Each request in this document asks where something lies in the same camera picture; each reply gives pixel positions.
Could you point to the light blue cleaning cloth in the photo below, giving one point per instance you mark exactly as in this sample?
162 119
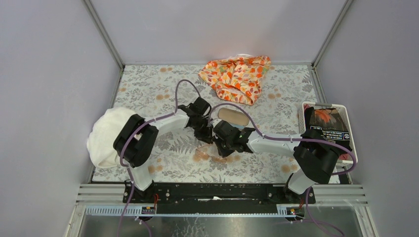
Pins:
239 126

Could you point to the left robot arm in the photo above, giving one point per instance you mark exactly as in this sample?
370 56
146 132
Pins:
136 140

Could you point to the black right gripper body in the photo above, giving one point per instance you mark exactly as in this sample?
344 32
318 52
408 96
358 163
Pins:
228 142

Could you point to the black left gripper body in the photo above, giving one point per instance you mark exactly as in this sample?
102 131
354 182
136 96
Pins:
201 123

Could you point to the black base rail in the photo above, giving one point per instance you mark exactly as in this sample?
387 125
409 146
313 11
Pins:
211 198

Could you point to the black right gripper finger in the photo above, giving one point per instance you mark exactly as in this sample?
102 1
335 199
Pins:
222 149
240 148

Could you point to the orange floral fabric pouch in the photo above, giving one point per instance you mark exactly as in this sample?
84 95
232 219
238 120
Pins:
236 79

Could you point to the white perforated plastic basket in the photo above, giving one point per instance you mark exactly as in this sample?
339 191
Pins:
341 109

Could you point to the plaid glasses case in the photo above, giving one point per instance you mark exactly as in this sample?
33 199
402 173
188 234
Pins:
233 117

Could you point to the clear pink sunglasses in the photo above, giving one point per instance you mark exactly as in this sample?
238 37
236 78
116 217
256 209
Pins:
208 152

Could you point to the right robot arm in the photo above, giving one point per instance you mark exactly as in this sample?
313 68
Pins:
315 156

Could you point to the dark clothing in basket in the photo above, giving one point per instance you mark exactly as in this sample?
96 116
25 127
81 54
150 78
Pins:
329 123

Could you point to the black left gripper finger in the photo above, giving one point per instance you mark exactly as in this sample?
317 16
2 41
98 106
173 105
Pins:
209 126
204 135

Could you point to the white towel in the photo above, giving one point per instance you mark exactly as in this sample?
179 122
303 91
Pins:
104 132

